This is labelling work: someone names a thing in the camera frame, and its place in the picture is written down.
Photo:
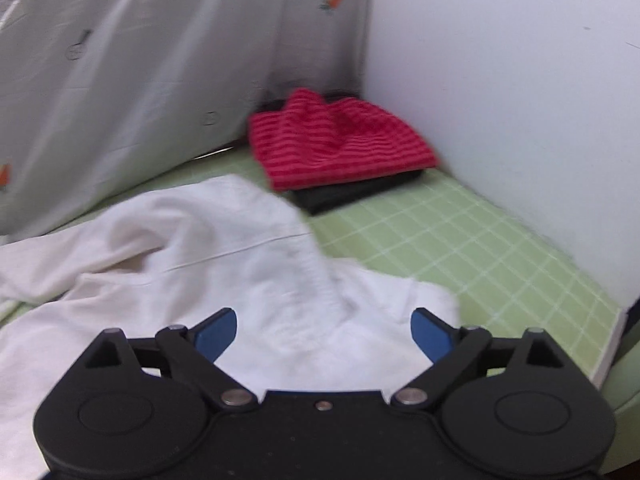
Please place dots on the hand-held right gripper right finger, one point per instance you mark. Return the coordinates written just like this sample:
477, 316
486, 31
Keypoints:
427, 336

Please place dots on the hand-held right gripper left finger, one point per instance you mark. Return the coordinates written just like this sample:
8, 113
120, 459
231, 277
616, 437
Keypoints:
219, 334

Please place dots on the white garment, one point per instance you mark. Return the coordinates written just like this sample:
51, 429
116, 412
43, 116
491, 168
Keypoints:
240, 280

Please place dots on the green grid cutting mat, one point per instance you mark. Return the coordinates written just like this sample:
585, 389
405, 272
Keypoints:
450, 240

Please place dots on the black folded cloth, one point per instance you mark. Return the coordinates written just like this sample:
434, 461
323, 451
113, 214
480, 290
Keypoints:
330, 201

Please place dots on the red striped folded cloth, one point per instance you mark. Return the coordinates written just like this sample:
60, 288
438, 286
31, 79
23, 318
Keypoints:
340, 145

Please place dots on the white carrot print quilt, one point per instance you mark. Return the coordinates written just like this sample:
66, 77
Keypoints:
150, 75

